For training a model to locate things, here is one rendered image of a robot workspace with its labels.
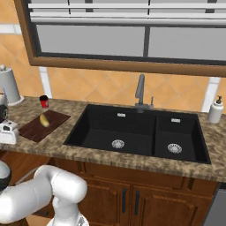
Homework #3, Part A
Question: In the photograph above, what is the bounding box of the dark wooden cutting board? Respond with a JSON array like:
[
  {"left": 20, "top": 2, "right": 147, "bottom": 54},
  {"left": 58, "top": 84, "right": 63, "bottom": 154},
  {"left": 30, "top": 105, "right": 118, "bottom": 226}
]
[{"left": 19, "top": 109, "right": 72, "bottom": 144}]

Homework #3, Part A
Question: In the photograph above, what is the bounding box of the black double sink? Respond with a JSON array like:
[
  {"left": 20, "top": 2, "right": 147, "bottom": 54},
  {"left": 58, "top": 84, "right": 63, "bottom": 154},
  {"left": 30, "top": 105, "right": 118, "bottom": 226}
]
[{"left": 63, "top": 103, "right": 212, "bottom": 165}]

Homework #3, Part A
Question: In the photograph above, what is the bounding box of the grey sink tap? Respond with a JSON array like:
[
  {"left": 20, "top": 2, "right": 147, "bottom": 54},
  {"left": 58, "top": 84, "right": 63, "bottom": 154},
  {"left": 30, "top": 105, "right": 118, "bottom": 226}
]
[{"left": 134, "top": 73, "right": 155, "bottom": 114}]

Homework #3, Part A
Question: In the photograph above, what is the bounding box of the brown false drawer front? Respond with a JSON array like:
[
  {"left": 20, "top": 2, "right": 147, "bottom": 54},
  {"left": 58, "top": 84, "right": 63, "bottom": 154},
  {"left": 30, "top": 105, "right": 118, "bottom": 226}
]
[{"left": 77, "top": 161, "right": 196, "bottom": 191}]

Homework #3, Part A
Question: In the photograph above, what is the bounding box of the red cup with black rim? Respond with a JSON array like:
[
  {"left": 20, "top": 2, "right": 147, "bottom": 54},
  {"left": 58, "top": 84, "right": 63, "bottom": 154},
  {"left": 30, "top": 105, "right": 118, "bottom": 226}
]
[{"left": 39, "top": 94, "right": 49, "bottom": 109}]

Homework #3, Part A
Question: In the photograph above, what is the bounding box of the brown cupboard door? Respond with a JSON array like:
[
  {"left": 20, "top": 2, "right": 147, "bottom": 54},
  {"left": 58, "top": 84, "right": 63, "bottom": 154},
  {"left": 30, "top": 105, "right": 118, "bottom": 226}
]
[
  {"left": 130, "top": 185, "right": 210, "bottom": 226},
  {"left": 77, "top": 175, "right": 132, "bottom": 226}
]

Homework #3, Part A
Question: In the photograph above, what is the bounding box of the white soap dispenser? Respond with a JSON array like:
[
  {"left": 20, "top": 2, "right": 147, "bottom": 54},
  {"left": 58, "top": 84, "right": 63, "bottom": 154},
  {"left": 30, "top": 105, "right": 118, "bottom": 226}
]
[{"left": 207, "top": 94, "right": 224, "bottom": 124}]

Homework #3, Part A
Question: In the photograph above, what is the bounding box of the white toaster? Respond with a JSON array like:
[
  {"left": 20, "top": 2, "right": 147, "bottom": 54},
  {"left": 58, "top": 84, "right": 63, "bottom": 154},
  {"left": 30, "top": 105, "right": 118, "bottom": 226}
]
[{"left": 0, "top": 120, "right": 20, "bottom": 146}]

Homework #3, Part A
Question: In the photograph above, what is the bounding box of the white paper towel roll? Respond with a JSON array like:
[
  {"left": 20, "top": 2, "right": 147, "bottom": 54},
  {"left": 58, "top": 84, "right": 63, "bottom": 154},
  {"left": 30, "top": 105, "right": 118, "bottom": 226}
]
[{"left": 0, "top": 64, "right": 25, "bottom": 107}]

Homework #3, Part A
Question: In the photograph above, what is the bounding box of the dark small appliance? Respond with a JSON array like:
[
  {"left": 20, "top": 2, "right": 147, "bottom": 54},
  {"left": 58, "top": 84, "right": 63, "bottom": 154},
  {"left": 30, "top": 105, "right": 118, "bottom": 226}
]
[{"left": 0, "top": 93, "right": 10, "bottom": 124}]

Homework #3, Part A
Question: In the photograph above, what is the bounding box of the grey dishwasher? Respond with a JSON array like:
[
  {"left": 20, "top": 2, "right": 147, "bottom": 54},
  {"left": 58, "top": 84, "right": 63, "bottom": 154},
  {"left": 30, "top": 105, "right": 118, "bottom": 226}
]
[{"left": 202, "top": 188, "right": 226, "bottom": 226}]

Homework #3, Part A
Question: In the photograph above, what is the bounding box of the window with wooden frame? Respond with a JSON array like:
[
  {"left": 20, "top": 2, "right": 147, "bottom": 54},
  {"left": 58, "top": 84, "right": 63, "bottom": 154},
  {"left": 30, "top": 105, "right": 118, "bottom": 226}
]
[{"left": 13, "top": 0, "right": 226, "bottom": 78}]

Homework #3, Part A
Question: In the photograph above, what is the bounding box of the black cupboard door handle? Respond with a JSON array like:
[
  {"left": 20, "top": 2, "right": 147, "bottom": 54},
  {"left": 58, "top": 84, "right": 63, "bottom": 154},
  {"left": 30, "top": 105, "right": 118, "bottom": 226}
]
[
  {"left": 121, "top": 188, "right": 127, "bottom": 214},
  {"left": 134, "top": 190, "right": 140, "bottom": 216}
]

